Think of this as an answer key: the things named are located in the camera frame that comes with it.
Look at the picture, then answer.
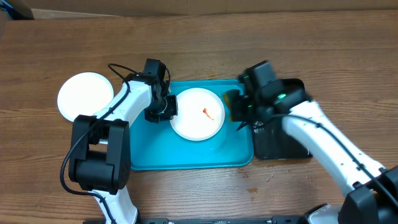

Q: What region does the green yellow sponge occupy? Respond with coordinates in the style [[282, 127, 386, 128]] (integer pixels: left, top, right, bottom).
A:
[[223, 89, 240, 122]]

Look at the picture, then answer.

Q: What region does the white plate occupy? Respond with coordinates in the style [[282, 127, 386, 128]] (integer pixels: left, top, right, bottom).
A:
[[57, 72, 114, 121], [170, 88, 225, 141]]

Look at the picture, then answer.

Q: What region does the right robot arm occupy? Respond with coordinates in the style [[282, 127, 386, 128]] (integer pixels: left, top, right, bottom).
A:
[[223, 60, 397, 224]]

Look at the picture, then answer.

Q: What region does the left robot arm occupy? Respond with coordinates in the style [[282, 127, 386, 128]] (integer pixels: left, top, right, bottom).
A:
[[60, 58, 177, 223]]

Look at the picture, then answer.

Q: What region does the black rectangular water tray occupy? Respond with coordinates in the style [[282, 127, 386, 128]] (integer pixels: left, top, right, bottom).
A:
[[252, 78, 312, 160]]

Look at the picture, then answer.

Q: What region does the dark object top left corner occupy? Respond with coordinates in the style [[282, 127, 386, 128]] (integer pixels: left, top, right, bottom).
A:
[[1, 0, 34, 20]]

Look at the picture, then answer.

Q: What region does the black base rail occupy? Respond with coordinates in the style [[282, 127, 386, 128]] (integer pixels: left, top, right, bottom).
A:
[[83, 214, 312, 224]]

